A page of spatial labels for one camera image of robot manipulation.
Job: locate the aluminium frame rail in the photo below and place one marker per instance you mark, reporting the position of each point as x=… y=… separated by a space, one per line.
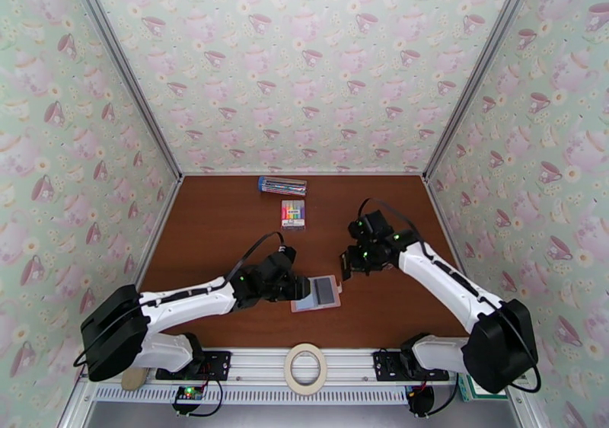
x=257 y=362

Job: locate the pink leather card holder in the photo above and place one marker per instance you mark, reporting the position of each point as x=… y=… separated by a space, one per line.
x=304 y=300

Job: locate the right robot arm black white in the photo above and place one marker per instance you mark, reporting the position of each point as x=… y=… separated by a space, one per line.
x=499 y=345

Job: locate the green white cardboard box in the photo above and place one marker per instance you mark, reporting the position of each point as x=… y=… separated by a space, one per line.
x=476 y=393

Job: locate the coloured marker pack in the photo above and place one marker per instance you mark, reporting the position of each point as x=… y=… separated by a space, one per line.
x=293 y=215

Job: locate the blue coloured pencil tube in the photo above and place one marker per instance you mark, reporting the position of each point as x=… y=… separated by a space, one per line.
x=282 y=186

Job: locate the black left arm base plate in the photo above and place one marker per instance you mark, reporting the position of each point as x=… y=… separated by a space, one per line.
x=216 y=362

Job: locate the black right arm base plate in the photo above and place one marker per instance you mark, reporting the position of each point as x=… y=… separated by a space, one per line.
x=388 y=365

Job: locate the grey credit card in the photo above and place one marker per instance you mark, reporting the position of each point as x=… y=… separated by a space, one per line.
x=325 y=292

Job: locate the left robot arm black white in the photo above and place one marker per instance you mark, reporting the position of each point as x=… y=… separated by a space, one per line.
x=114 y=331

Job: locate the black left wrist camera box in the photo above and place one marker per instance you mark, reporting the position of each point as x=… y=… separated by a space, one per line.
x=278 y=265

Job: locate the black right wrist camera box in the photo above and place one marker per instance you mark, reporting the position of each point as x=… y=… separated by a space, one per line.
x=376 y=223

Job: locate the black credit card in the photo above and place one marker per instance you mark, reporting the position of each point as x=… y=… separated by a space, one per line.
x=343 y=272

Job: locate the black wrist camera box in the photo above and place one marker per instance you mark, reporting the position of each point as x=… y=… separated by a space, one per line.
x=278 y=265
x=376 y=223

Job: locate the tan wooden block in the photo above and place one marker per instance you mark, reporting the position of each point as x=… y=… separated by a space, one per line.
x=133 y=380

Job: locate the small circuit board with LED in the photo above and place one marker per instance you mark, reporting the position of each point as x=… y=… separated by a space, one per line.
x=189 y=393

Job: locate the white masking tape roll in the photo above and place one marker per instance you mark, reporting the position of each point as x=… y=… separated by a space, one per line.
x=288 y=369

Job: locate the aluminium corner post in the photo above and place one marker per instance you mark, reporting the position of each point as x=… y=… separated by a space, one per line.
x=123 y=67
x=480 y=67

